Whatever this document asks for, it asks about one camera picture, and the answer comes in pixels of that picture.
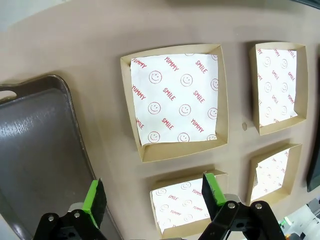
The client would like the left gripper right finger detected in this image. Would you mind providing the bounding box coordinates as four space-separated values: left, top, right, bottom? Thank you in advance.
201 171 280 240

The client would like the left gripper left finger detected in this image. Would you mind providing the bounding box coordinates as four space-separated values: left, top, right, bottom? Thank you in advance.
34 177 107 240

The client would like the brown paper food box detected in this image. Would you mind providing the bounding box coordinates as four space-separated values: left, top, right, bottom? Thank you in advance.
246 143 303 205
248 41 308 136
119 44 230 164
149 169 229 238

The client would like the white printed liner paper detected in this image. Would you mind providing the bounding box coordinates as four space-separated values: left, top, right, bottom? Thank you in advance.
129 52 220 147
251 148 291 201
149 177 213 236
255 47 299 127

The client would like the brown plastic handled tray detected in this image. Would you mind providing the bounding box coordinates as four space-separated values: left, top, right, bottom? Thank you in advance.
0 73 126 240

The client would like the large black handled tray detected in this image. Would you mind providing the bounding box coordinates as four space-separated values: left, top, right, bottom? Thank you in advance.
306 142 320 193

